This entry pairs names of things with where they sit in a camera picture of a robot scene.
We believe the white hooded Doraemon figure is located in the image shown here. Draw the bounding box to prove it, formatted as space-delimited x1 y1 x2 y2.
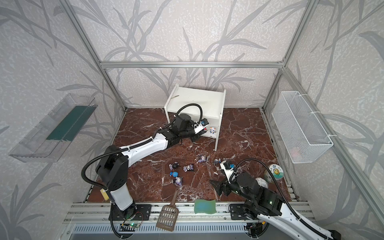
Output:
210 127 217 135

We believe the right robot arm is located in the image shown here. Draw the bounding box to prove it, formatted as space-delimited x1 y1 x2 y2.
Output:
210 161 342 240

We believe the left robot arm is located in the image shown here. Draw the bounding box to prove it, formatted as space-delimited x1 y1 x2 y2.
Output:
81 103 209 212

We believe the white two-tier metal shelf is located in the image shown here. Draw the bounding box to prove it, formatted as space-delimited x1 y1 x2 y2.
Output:
164 85 226 151

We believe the green wavy sponge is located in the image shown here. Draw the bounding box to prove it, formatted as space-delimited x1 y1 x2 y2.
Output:
194 199 217 215

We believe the purple dress Kuromi figure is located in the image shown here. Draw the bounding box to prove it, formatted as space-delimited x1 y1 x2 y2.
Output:
197 155 208 163

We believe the purple bat Kuromi figure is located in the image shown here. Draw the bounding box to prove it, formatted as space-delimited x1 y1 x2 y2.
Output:
183 164 195 172

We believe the black Kuromi figure lying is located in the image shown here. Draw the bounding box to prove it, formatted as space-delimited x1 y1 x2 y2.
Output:
169 162 180 171

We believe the silver tin can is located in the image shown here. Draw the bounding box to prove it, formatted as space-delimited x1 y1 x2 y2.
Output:
256 177 269 189

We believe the purple striped Kuromi figure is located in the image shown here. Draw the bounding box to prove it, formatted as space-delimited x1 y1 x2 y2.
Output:
173 177 183 187

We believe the round tape roll cartoon label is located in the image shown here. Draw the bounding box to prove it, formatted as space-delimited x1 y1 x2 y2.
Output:
264 164 284 184

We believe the brown plastic litter scoop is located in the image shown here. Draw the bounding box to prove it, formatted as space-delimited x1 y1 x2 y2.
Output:
156 188 179 232

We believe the small circuit board with LED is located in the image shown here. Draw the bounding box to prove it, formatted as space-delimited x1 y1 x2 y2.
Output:
121 223 142 231

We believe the yellow green sponge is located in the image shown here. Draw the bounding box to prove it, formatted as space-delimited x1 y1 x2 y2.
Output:
100 189 110 201

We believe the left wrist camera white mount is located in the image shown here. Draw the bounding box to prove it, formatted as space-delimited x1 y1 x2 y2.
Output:
194 118 209 135

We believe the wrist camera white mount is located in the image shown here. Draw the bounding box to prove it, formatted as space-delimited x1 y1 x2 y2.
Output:
220 161 238 184
194 118 209 135

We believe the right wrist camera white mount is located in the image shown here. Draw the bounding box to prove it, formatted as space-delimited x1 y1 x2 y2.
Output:
220 161 238 184

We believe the white wire mesh basket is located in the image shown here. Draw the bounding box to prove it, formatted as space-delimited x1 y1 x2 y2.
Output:
272 91 334 164

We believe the clear plastic wall tray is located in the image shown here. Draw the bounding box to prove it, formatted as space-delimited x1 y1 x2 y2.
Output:
9 94 98 163

